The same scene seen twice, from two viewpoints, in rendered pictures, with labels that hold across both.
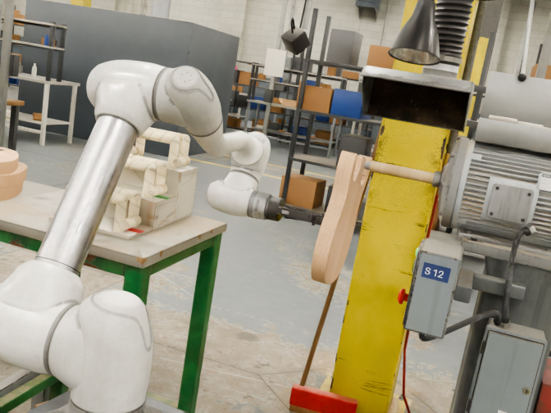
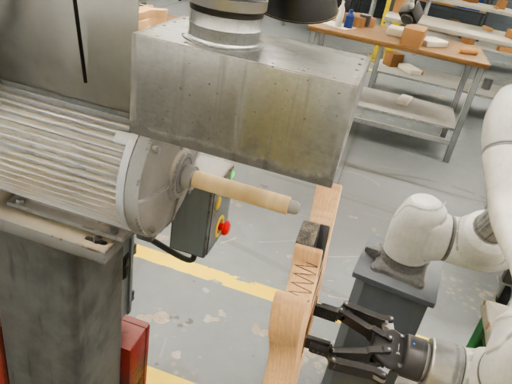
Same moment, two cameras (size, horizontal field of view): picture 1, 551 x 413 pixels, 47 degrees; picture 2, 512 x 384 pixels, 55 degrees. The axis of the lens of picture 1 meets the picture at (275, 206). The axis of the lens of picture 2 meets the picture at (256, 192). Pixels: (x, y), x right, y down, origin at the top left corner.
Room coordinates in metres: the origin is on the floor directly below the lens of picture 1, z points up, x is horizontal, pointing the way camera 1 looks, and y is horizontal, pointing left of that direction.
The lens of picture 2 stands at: (2.58, -0.38, 1.69)
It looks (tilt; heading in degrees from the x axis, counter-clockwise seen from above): 30 degrees down; 175
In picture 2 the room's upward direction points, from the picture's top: 10 degrees clockwise
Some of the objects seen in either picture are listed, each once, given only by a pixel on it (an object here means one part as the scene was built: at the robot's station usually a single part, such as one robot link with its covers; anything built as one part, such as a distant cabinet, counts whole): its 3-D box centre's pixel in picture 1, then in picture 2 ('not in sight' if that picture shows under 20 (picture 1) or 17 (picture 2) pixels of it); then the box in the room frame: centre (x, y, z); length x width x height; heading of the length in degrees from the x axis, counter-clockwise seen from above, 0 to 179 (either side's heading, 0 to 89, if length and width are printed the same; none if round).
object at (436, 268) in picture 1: (459, 301); (172, 212); (1.51, -0.49, 0.99); 0.24 x 0.21 x 0.26; 73
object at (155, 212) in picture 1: (128, 203); not in sight; (2.02, 0.48, 0.98); 0.27 x 0.16 x 0.09; 77
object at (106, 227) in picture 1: (102, 224); not in sight; (1.87, 0.51, 0.94); 0.27 x 0.15 x 0.01; 77
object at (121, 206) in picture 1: (120, 215); not in sight; (1.80, 0.44, 0.99); 0.03 x 0.03 x 0.09
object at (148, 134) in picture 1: (152, 135); not in sight; (2.13, 0.45, 1.20); 0.20 x 0.03 x 0.03; 76
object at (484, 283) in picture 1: (498, 286); not in sight; (1.60, -0.61, 1.02); 0.13 x 0.04 x 0.04; 73
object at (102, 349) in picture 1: (109, 345); (418, 227); (1.21, 0.29, 0.87); 0.18 x 0.16 x 0.22; 77
